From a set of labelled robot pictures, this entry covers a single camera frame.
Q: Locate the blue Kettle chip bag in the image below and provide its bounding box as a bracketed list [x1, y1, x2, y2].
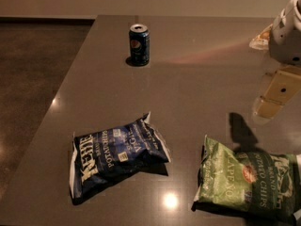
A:
[70, 113, 171, 201]

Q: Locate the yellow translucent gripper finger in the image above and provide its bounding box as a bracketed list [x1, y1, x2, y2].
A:
[249, 25, 272, 51]
[253, 65, 301, 120]

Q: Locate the green jalapeno chip bag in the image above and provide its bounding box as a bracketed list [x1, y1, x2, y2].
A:
[194, 137, 301, 224]

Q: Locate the blue Pepsi can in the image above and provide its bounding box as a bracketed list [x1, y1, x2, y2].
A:
[129, 24, 150, 66]

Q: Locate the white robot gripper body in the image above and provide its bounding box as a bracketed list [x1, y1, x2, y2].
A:
[269, 0, 301, 65]

